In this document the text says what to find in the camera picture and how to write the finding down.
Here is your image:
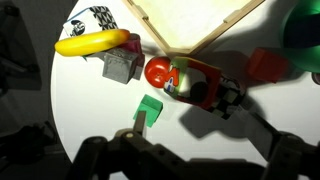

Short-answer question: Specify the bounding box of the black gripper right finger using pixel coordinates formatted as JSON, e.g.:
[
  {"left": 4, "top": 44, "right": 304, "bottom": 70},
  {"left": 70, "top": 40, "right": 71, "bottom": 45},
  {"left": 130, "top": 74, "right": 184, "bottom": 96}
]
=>
[{"left": 234, "top": 109, "right": 320, "bottom": 180}]

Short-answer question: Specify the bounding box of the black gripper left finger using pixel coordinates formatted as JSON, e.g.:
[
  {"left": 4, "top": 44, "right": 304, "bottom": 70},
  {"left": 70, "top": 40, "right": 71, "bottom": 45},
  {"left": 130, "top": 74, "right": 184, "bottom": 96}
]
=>
[{"left": 69, "top": 110, "right": 188, "bottom": 180}]

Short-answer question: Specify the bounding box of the multicoloured square plush toy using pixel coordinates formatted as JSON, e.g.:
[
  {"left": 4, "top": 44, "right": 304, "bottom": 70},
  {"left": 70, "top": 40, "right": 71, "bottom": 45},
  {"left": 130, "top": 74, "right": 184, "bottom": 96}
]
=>
[{"left": 163, "top": 55, "right": 248, "bottom": 120}]

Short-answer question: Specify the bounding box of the yellow toy banana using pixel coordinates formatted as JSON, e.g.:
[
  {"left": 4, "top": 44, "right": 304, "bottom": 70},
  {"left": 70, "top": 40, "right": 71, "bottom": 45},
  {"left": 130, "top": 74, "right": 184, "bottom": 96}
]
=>
[{"left": 54, "top": 28, "right": 131, "bottom": 58}]

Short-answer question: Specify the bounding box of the wooden box tray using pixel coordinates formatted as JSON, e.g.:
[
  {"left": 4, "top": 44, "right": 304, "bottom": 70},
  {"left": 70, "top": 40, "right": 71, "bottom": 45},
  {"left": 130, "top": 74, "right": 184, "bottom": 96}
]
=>
[{"left": 123, "top": 0, "right": 267, "bottom": 56}]

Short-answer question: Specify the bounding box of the blue number plush cube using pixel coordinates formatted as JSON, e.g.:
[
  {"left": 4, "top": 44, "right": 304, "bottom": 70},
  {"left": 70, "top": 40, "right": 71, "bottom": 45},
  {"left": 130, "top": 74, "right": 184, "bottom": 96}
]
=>
[{"left": 62, "top": 5, "right": 119, "bottom": 38}]

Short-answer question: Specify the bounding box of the green block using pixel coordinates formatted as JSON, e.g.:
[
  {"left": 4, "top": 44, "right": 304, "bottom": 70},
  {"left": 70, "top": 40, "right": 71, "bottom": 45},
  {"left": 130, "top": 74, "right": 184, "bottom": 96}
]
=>
[{"left": 132, "top": 94, "right": 164, "bottom": 128}]

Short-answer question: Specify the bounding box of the red ball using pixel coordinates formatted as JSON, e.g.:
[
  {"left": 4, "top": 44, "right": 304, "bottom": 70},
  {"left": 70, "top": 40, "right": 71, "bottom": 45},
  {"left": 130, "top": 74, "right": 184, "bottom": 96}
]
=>
[{"left": 144, "top": 56, "right": 173, "bottom": 89}]

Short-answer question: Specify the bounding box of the grey block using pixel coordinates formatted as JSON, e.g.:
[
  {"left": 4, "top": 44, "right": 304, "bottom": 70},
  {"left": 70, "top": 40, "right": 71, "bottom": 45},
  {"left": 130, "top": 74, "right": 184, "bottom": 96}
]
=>
[{"left": 101, "top": 48, "right": 141, "bottom": 85}]

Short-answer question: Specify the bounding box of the orange cube block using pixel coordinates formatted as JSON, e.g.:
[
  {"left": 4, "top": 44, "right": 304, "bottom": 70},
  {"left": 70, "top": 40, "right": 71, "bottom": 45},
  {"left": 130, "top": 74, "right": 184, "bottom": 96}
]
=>
[{"left": 245, "top": 47, "right": 290, "bottom": 84}]

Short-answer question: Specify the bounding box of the maroon block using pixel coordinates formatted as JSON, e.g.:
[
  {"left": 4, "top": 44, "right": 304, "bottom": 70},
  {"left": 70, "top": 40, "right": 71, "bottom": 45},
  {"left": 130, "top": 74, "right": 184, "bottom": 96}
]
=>
[{"left": 116, "top": 33, "right": 146, "bottom": 82}]

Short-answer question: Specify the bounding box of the green bowl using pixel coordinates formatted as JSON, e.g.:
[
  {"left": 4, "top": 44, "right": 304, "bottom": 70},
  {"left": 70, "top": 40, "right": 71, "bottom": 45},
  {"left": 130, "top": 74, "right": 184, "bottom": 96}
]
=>
[{"left": 280, "top": 0, "right": 320, "bottom": 74}]

